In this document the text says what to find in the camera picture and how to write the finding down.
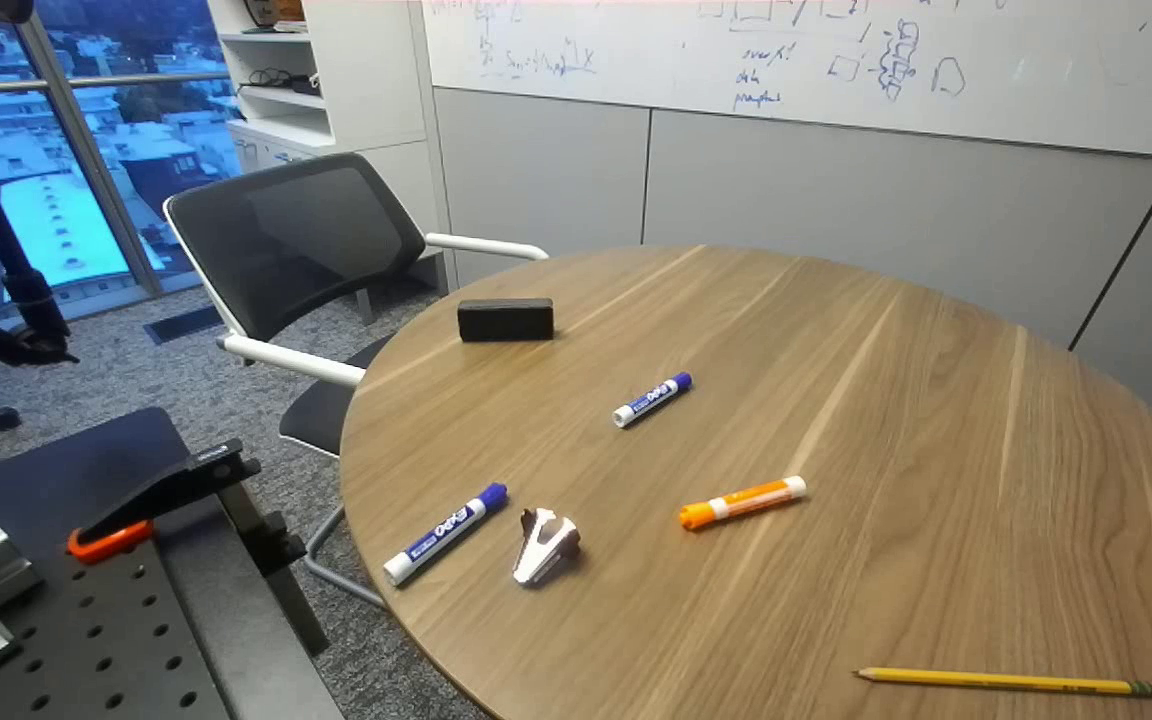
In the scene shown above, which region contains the white bookshelf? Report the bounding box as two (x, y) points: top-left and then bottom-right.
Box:
(206, 0), (449, 237)

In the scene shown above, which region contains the wall whiteboard with writing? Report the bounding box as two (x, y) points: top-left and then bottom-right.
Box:
(415, 0), (1152, 167)

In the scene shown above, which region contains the black mesh chair white frame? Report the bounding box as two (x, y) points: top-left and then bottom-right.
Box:
(161, 149), (551, 612)

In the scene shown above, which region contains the orange dry-erase marker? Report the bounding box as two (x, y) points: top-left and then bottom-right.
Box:
(675, 471), (811, 536)

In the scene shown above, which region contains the long blue dry-erase marker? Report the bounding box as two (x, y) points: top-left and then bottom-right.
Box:
(379, 482), (513, 592)

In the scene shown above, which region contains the black whiteboard eraser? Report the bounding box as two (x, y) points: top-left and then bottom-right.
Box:
(453, 293), (561, 347)

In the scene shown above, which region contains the black tripod stand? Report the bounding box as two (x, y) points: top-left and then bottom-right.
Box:
(0, 0), (84, 372)

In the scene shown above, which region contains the grey window frame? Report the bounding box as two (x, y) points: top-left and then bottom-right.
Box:
(0, 0), (251, 358)

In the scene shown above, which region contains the yellow pencil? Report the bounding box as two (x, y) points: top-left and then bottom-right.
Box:
(850, 665), (1152, 704)

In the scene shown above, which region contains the white black staple remover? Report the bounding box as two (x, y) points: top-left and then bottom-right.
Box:
(507, 503), (586, 592)

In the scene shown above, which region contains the black perforated robot table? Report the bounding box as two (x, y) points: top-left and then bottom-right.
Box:
(0, 405), (347, 720)

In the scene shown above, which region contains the short blue dry-erase marker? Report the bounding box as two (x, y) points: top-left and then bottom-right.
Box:
(606, 370), (696, 433)

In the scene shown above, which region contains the black clamp orange handle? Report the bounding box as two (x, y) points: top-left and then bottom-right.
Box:
(64, 442), (265, 569)

